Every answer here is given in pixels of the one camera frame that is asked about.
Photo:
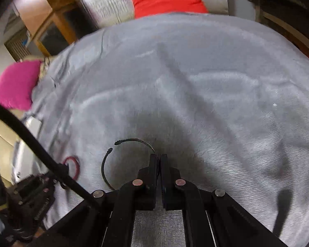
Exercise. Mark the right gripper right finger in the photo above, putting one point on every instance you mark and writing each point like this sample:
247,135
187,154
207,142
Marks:
173,196

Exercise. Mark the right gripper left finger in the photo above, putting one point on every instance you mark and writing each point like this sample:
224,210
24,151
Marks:
146,185

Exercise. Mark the white jewelry tray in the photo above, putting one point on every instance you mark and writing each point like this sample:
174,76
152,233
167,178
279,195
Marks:
23,157

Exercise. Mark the grey bed blanket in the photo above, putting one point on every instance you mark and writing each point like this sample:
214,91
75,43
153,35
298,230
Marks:
226,99

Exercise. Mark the magenta pillow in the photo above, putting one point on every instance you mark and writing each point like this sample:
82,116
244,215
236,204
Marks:
16,84

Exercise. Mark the wooden cabinet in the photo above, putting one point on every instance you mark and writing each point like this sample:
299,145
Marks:
53,24

